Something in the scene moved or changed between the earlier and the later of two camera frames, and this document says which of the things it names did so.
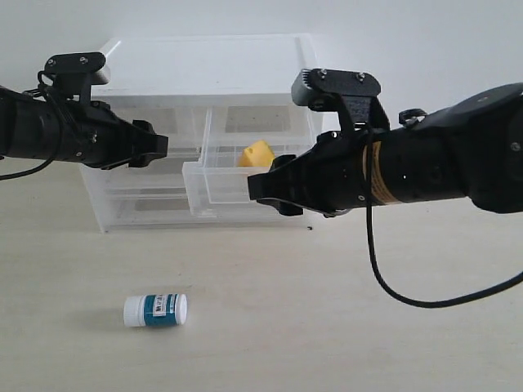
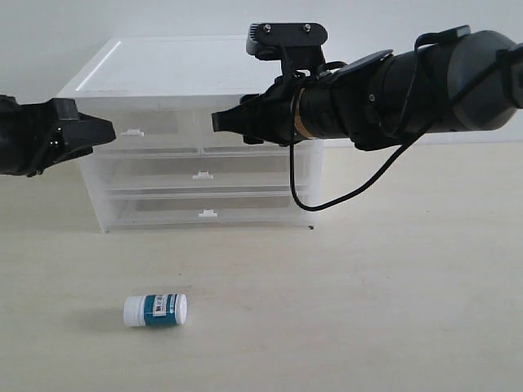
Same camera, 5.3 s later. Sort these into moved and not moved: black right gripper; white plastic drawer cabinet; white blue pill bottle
Moved: black right gripper
Not moved: white blue pill bottle; white plastic drawer cabinet
